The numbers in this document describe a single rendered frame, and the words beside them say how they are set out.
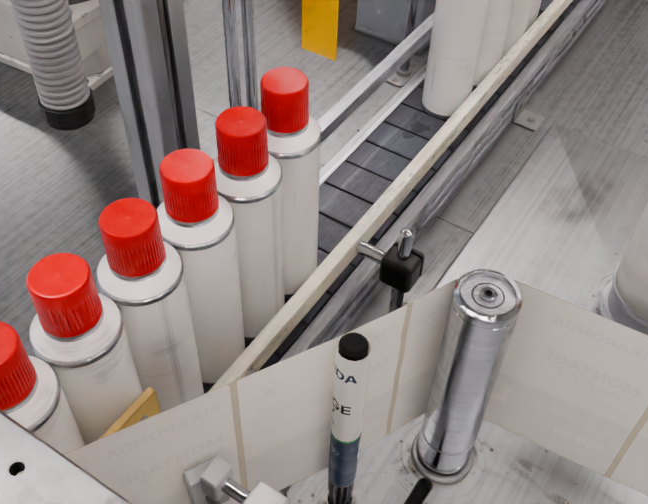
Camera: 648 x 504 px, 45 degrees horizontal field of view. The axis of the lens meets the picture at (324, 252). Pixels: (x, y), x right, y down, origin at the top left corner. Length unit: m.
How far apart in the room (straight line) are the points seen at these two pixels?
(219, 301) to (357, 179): 0.28
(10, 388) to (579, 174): 0.59
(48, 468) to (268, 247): 0.30
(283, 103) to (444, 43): 0.30
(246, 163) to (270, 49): 0.54
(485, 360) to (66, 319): 0.23
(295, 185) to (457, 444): 0.21
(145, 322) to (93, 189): 0.39
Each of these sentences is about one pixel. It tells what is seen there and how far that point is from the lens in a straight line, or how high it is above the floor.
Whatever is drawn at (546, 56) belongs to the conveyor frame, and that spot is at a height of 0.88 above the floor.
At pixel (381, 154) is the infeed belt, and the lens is 0.80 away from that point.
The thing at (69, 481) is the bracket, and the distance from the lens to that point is 0.29.
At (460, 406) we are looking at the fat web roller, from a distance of 0.50.
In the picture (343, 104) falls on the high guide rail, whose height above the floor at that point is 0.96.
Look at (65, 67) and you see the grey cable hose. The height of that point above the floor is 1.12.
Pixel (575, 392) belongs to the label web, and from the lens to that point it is 0.51.
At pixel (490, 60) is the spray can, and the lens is 0.88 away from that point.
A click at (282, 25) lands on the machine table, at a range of 1.08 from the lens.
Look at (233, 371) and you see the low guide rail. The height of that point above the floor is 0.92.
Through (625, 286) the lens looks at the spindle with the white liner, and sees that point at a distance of 0.66.
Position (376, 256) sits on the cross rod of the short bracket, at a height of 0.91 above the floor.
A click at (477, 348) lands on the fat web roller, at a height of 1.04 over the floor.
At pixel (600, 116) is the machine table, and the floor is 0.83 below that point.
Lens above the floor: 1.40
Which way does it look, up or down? 48 degrees down
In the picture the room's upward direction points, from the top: 2 degrees clockwise
